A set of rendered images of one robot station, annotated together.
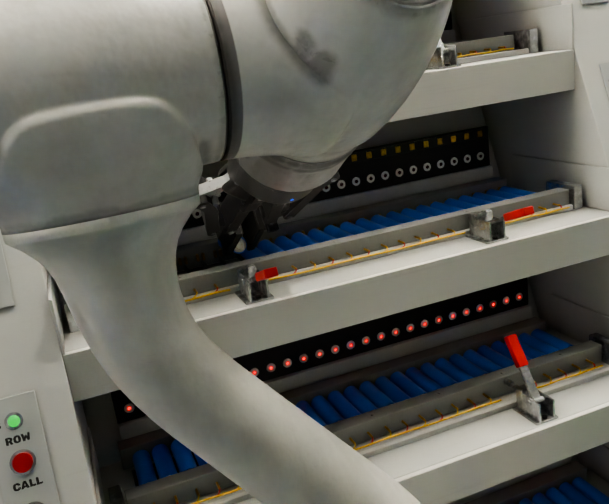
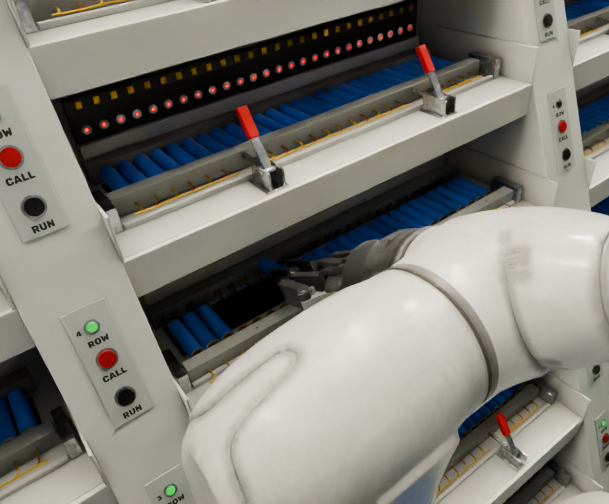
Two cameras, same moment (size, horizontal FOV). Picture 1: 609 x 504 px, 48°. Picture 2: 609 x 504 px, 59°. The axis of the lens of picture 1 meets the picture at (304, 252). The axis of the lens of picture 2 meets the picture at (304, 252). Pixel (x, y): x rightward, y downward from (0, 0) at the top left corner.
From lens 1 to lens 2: 0.35 m
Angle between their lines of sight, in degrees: 24
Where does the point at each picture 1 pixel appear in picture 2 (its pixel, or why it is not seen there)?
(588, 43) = (541, 76)
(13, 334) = (156, 427)
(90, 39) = (420, 425)
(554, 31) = (516, 64)
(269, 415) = not seen: outside the picture
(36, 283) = (167, 383)
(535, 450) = not seen: hidden behind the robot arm
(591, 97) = (540, 123)
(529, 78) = (501, 113)
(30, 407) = (180, 476)
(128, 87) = (438, 442)
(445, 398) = not seen: hidden behind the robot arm
